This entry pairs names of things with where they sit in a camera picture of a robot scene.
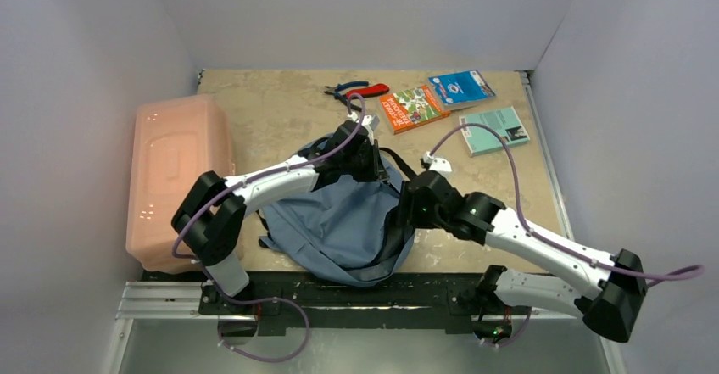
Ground orange green picture book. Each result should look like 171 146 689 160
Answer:
379 85 450 135

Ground blue handled pliers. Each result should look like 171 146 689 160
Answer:
323 81 370 111

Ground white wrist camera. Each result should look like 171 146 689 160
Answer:
347 111 380 139
421 152 453 176

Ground blue paperback book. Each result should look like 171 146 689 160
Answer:
428 70 496 111

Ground aluminium frame rail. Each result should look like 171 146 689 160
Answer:
104 272 626 373

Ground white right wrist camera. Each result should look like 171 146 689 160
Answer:
421 152 453 176

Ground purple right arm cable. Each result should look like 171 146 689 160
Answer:
426 123 705 349

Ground pink plastic storage bin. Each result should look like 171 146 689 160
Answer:
125 94 235 274

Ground blue student backpack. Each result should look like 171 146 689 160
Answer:
257 151 415 287

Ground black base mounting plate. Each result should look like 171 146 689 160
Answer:
141 271 529 339

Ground red utility knife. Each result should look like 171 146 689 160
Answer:
344 83 390 98

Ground teal paperback book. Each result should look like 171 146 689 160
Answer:
459 107 531 157

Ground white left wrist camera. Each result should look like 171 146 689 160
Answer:
347 111 380 139

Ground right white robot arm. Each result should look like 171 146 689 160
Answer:
386 170 648 343

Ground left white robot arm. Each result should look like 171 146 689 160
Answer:
170 114 389 314

